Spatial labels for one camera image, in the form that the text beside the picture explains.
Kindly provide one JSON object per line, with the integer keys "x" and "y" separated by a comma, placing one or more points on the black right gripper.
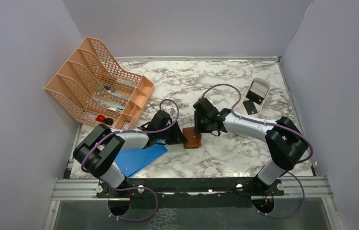
{"x": 198, "y": 128}

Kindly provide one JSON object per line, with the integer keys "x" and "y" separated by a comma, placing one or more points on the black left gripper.
{"x": 178, "y": 136}

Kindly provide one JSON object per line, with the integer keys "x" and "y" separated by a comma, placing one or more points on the brown leather card holder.
{"x": 193, "y": 138}

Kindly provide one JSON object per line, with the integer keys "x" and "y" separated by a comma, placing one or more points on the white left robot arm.
{"x": 101, "y": 146}

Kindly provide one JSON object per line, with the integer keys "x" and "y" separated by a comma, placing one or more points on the black card lying in tray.
{"x": 250, "y": 107}

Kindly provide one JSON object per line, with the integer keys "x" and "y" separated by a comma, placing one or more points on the blue plastic board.
{"x": 131, "y": 161}

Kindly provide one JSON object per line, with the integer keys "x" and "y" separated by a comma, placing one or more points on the cream oval plastic tray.
{"x": 252, "y": 127}

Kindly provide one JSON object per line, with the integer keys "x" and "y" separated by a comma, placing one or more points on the black round item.
{"x": 108, "y": 121}

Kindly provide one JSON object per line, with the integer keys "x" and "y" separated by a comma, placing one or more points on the red round item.
{"x": 100, "y": 118}

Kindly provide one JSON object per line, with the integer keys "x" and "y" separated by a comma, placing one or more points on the peach plastic file organizer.
{"x": 91, "y": 83}

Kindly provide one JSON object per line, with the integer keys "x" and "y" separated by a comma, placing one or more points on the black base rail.
{"x": 189, "y": 192}

